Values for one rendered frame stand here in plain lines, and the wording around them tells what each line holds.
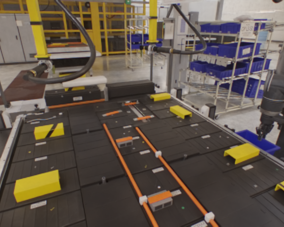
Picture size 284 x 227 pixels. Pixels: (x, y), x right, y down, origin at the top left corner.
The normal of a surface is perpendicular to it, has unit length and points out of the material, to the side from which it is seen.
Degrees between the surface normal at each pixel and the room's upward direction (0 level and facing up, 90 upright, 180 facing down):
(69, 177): 0
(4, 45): 90
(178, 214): 0
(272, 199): 0
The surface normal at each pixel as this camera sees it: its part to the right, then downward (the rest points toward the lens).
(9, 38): 0.39, 0.39
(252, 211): 0.00, -0.91
